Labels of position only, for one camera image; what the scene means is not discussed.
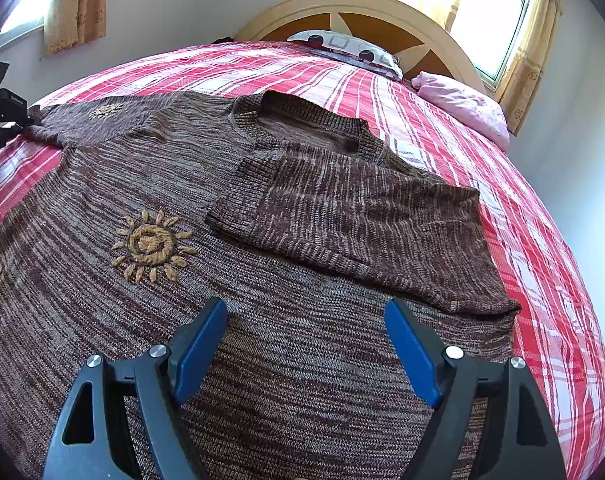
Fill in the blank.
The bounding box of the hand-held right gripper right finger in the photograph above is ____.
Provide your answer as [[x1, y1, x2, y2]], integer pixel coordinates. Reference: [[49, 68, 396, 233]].
[[385, 298, 568, 480]]

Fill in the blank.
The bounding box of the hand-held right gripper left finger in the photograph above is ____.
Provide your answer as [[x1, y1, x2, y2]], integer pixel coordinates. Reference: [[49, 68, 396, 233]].
[[42, 297, 229, 480]]

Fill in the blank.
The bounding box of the white patterned pillow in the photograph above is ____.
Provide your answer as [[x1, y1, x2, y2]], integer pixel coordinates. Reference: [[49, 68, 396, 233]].
[[287, 30, 404, 82]]

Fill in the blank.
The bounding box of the window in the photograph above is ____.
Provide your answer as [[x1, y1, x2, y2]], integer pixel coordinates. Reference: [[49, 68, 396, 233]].
[[449, 0, 539, 88], [0, 0, 52, 56]]

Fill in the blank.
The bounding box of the cream and brown headboard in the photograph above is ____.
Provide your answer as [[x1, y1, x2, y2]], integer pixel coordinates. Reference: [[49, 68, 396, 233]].
[[235, 0, 485, 96]]

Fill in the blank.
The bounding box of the brown knit sweater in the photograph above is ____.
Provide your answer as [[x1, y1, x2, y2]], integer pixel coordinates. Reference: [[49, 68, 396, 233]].
[[0, 91, 523, 480]]

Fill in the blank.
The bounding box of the pink pillow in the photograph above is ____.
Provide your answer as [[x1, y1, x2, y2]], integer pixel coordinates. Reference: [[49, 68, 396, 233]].
[[411, 71, 511, 153]]

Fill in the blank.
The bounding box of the red plaid blanket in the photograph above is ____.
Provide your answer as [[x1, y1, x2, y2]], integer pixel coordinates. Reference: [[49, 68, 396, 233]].
[[0, 40, 605, 480]]

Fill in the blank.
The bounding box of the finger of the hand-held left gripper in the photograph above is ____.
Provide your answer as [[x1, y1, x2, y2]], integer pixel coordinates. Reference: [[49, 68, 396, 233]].
[[12, 109, 43, 134]]

